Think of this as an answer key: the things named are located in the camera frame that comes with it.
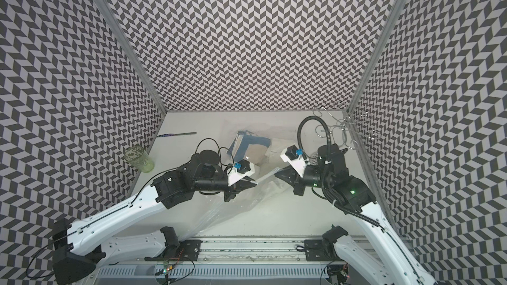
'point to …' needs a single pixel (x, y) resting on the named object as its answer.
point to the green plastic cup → (136, 156)
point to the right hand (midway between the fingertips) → (279, 176)
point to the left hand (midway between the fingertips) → (251, 185)
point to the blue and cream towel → (249, 146)
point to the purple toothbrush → (171, 134)
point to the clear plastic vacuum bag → (216, 210)
